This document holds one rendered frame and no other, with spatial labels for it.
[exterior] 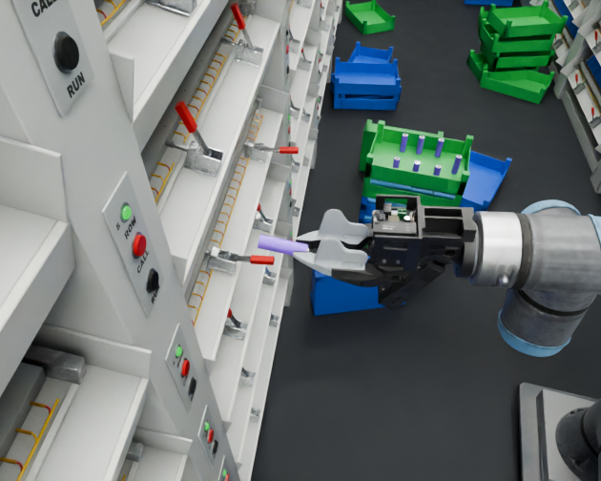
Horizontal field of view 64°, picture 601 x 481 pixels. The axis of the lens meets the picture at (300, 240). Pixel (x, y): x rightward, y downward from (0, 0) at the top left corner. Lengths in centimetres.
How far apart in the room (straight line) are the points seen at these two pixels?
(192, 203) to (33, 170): 31
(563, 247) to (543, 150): 181
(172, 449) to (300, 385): 87
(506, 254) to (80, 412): 44
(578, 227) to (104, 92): 49
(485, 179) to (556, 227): 153
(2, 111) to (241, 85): 53
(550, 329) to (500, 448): 82
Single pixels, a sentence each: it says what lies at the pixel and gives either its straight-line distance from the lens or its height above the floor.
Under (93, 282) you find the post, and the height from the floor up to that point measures 105.
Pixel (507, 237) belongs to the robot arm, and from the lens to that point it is 58.
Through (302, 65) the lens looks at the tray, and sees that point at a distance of 160.
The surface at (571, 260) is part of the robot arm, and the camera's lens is 60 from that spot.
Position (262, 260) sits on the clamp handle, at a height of 75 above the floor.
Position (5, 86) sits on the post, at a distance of 26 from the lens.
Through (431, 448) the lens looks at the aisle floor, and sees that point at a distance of 141.
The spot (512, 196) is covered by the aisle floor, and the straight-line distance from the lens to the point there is 209.
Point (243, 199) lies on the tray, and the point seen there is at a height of 73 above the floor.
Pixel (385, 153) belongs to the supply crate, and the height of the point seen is 32.
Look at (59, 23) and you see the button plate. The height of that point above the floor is 119.
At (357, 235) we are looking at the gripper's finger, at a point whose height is 85.
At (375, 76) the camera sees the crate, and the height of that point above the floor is 8.
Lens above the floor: 130
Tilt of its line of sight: 48 degrees down
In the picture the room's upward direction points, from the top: straight up
